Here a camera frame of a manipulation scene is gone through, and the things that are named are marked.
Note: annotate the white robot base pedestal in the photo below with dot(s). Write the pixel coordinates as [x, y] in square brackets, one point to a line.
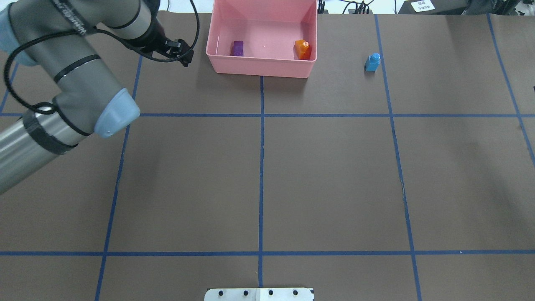
[260, 294]

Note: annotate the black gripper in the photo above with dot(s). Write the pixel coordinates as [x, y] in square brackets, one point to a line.
[153, 36]

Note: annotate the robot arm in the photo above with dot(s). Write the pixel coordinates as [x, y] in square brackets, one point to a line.
[53, 34]

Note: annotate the orange block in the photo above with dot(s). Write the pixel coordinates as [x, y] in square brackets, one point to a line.
[302, 49]

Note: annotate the purple long block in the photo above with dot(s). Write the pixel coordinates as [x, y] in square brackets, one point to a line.
[238, 49]

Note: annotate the pink plastic box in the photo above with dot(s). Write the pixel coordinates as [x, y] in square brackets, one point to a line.
[269, 29]

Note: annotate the small blue block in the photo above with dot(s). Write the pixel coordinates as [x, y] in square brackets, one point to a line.
[373, 62]

